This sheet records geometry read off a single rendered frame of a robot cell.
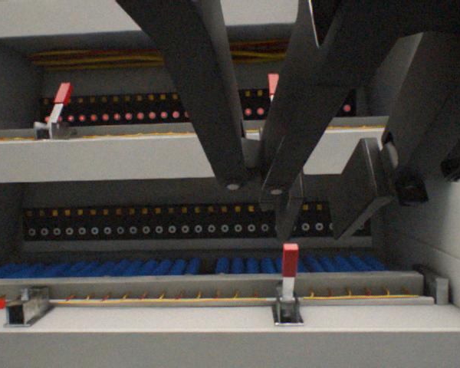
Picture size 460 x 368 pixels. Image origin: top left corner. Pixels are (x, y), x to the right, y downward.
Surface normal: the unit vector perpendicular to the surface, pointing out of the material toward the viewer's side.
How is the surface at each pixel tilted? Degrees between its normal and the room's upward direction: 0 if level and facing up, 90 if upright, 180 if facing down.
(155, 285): 108
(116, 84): 90
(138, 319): 18
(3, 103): 90
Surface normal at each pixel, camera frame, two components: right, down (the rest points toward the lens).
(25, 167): -0.05, 0.07
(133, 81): -0.06, -0.25
